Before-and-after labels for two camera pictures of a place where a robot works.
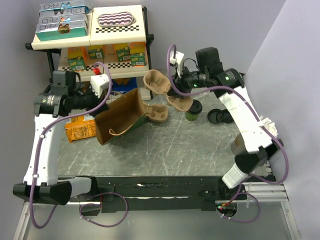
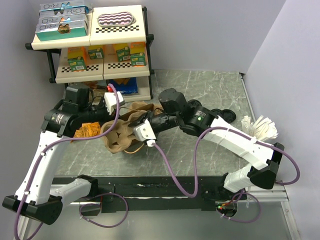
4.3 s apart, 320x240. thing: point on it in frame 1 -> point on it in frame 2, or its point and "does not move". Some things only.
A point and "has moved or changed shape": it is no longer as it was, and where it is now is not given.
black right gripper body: (188, 81) -> (162, 120)
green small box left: (77, 64) does not move
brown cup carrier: (157, 82) -> (120, 138)
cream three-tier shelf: (117, 45) does not move
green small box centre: (96, 53) does not move
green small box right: (124, 54) does not move
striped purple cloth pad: (116, 19) does not move
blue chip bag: (123, 85) does not move
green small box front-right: (138, 60) does not move
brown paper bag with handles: (125, 112) -> (136, 106)
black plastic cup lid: (196, 108) has moved or changed shape
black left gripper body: (89, 100) -> (100, 114)
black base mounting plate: (121, 194) does not move
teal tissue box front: (45, 32) does not move
